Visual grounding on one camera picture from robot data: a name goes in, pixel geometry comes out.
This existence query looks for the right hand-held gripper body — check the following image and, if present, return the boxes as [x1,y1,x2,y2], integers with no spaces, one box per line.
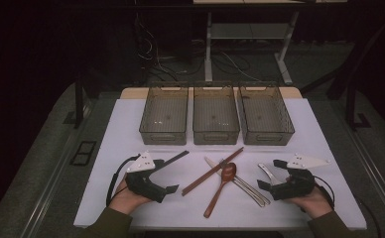
[269,152,332,201]

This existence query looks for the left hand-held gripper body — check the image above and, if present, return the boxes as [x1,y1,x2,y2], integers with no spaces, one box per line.
[124,151,168,203]

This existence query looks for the silver metal fork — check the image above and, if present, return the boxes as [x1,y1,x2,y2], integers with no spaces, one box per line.
[218,158,272,205]

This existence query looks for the silver metal spoon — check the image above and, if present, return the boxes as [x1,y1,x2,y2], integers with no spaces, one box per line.
[257,162,284,186]

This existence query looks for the brown wooden spoon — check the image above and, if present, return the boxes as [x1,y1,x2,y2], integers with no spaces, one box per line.
[202,162,238,219]

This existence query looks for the silver metal knife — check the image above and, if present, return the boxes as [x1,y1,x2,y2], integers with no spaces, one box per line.
[203,156,266,208]

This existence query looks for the smoky transparent plastic bin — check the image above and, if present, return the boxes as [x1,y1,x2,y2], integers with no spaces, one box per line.
[192,83,241,146]
[138,84,190,147]
[237,82,296,147]

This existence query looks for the person's left hand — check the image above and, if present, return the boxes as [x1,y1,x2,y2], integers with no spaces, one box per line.
[108,178,153,216]

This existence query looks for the person's right hand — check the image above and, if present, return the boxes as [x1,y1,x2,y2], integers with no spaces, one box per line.
[284,185,334,220]

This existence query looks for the white table cover board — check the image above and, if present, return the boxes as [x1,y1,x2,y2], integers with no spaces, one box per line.
[73,97,368,231]

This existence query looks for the black upright stand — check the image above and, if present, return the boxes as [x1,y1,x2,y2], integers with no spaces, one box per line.
[63,73,94,130]
[344,75,372,132]

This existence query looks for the black slanted stand leg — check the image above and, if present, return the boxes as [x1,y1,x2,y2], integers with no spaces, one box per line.
[301,9,385,100]

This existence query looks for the left hand-held gripper black cable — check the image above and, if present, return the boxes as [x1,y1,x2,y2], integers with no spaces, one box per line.
[105,153,142,207]

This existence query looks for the hand-held gripper black cable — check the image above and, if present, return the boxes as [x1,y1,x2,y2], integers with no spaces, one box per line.
[314,175,336,212]
[105,153,142,207]

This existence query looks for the right hand-held gripper black cable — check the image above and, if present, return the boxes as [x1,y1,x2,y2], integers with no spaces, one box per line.
[314,175,336,212]

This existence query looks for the tangled dark floor cables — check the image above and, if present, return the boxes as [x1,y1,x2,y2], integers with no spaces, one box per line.
[134,13,208,83]

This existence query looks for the white floor cable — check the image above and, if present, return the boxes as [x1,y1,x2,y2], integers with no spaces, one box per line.
[220,51,263,82]

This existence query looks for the white metal desk frame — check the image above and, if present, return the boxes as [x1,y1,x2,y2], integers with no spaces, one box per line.
[193,0,348,86]

